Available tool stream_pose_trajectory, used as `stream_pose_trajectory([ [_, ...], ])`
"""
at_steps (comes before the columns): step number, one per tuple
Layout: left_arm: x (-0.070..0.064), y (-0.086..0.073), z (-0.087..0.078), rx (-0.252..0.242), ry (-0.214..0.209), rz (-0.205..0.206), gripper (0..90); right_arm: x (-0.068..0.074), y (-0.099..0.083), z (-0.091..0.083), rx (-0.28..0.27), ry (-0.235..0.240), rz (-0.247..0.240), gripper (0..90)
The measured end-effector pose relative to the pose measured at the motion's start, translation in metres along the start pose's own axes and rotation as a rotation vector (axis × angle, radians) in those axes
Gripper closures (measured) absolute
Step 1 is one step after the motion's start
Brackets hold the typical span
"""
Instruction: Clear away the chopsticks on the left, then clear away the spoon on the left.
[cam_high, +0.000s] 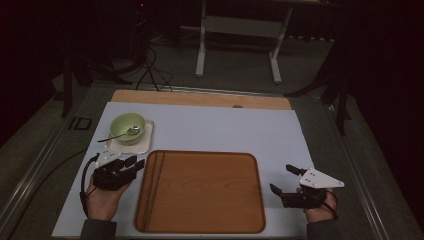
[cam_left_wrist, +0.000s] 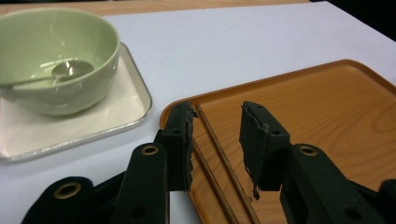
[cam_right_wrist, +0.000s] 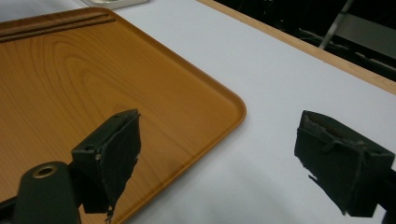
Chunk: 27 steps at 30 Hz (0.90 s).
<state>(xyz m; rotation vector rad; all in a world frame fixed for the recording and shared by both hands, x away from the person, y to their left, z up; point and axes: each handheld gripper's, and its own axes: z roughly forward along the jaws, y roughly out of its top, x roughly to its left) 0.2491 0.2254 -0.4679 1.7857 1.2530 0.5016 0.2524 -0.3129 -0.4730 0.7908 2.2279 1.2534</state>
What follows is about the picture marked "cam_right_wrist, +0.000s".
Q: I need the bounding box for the brown wooden tray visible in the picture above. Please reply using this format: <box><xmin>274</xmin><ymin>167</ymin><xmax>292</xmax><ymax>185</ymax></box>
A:
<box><xmin>0</xmin><ymin>7</ymin><xmax>248</xmax><ymax>224</ymax></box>

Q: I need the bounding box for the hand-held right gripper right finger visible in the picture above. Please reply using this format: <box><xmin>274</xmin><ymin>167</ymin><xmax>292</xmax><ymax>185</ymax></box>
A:
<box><xmin>293</xmin><ymin>110</ymin><xmax>396</xmax><ymax>218</ymax></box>

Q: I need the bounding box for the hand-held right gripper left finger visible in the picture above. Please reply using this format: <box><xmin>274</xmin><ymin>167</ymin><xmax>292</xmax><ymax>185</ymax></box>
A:
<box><xmin>70</xmin><ymin>108</ymin><xmax>143</xmax><ymax>223</ymax></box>

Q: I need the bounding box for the white table cover sheet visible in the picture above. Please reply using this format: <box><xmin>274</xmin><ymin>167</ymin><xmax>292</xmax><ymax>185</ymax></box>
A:
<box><xmin>0</xmin><ymin>0</ymin><xmax>396</xmax><ymax>224</ymax></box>

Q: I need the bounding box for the white square plate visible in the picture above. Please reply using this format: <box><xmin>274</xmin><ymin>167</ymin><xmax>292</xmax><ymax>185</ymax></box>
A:
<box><xmin>81</xmin><ymin>0</ymin><xmax>149</xmax><ymax>10</ymax></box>

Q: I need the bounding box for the brown wooden chopstick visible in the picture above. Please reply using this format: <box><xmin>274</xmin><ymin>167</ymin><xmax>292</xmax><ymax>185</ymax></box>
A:
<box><xmin>0</xmin><ymin>18</ymin><xmax>117</xmax><ymax>44</ymax></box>
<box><xmin>0</xmin><ymin>12</ymin><xmax>110</xmax><ymax>34</ymax></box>

